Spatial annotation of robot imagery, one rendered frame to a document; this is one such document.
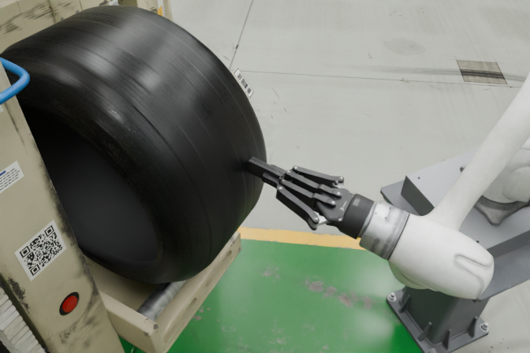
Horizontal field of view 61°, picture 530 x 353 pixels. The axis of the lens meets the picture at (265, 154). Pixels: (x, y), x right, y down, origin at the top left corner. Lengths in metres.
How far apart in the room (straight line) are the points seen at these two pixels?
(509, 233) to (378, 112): 1.82
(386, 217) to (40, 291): 0.59
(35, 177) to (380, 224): 0.54
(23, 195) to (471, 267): 0.69
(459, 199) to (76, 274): 0.74
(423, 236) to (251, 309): 1.42
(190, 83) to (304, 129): 2.23
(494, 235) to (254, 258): 1.14
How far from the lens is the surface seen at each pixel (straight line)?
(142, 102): 0.74
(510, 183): 1.50
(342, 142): 2.92
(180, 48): 0.84
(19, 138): 0.72
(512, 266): 1.62
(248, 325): 2.07
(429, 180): 1.64
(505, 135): 0.93
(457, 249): 0.79
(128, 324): 1.04
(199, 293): 1.16
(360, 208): 0.79
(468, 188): 0.96
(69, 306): 0.95
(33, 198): 0.77
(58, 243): 0.85
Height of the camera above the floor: 1.82
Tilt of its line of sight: 41 degrees down
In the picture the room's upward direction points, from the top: straight up
